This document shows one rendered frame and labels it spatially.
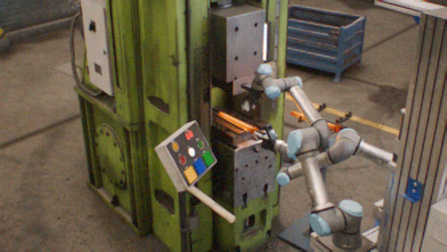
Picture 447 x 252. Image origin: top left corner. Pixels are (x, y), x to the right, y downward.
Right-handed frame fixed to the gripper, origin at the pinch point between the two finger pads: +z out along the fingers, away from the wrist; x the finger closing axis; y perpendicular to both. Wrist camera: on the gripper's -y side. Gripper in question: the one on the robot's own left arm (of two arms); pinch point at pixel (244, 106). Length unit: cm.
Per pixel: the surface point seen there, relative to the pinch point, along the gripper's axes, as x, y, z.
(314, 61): 311, -153, 199
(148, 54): -26, -68, 12
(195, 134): -32.1, 0.0, 11.6
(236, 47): 4.7, -27.1, -22.6
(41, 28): 95, -504, 389
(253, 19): 18, -34, -36
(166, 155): -59, 9, 8
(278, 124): 56, -7, 49
